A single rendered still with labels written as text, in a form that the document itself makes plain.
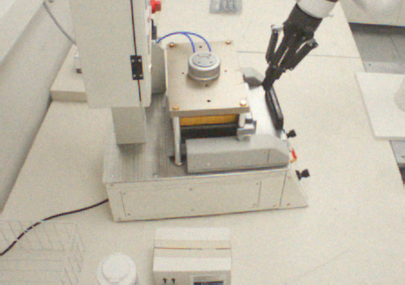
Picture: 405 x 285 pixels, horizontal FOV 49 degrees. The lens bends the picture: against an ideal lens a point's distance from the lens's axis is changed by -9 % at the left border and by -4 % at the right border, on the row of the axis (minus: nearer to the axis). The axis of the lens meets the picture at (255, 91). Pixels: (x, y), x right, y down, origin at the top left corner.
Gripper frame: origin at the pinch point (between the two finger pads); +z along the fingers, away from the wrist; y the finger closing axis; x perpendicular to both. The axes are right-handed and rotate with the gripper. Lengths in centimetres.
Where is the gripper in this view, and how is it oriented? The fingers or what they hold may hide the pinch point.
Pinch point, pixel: (270, 77)
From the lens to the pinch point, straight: 116.2
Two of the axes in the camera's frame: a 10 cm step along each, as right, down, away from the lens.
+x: -1.9, -6.2, 7.7
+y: 8.8, 2.4, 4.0
